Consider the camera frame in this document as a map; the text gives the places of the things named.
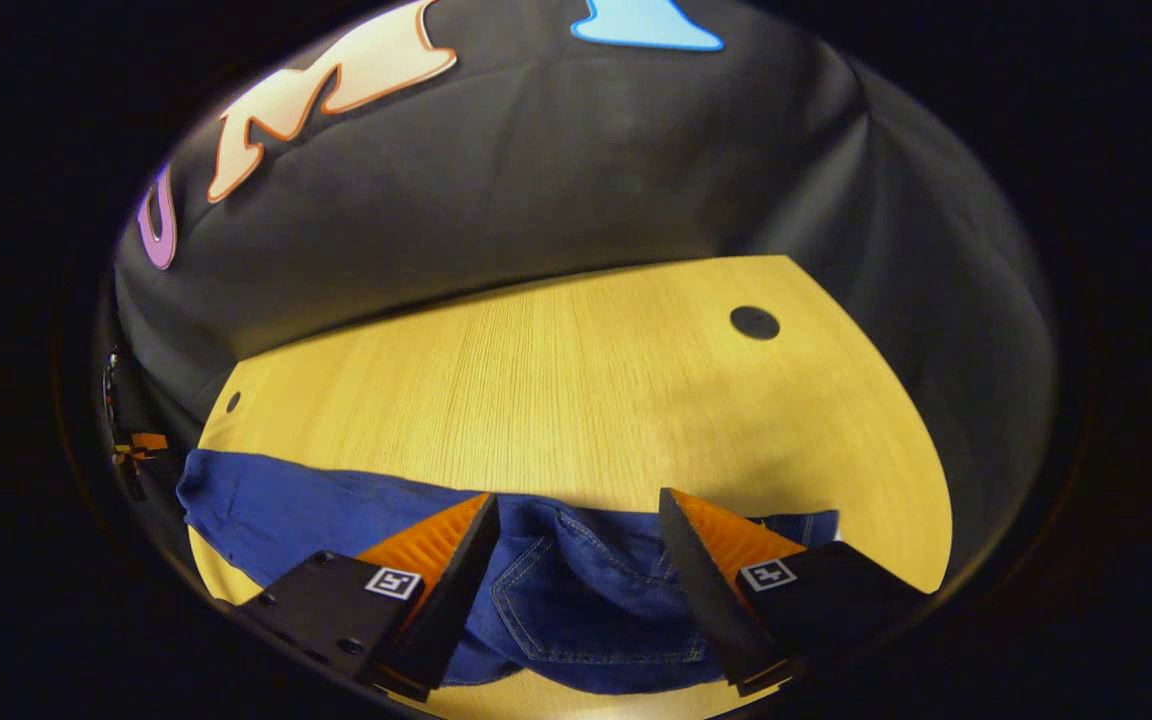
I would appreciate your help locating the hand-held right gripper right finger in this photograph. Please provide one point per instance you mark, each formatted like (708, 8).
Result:
(701, 600)

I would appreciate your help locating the blue denim jeans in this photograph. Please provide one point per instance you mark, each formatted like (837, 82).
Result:
(576, 600)

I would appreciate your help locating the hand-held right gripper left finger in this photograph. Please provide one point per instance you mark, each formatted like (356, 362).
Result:
(461, 600)

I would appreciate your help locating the black backdrop cloth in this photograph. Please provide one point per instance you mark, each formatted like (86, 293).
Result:
(556, 180)

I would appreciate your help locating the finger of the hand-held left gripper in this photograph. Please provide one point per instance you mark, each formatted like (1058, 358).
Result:
(149, 442)

